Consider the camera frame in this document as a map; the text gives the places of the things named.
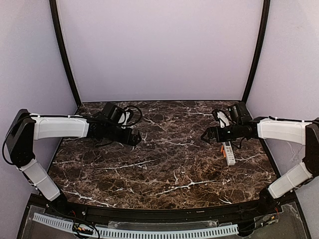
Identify white remote control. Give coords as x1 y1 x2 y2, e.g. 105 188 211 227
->
222 142 236 166

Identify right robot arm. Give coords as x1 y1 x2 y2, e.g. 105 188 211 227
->
200 102 319 201

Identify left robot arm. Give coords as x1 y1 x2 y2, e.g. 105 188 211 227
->
1 103 143 202

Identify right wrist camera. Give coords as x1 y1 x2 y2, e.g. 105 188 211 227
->
212 109 230 128

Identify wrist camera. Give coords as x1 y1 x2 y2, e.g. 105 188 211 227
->
109 106 134 126
212 109 230 128

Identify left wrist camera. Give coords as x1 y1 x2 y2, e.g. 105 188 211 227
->
109 106 134 126

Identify white slotted cable duct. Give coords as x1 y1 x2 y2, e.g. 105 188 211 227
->
32 213 239 239

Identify black front rail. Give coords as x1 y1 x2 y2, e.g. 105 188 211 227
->
33 198 275 225

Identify right black frame post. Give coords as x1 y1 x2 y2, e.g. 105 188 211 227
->
241 0 271 103

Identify black frame post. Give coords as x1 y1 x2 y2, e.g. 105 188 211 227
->
241 0 271 103
49 0 82 107

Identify left black frame post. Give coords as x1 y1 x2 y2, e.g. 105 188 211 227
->
49 0 82 107

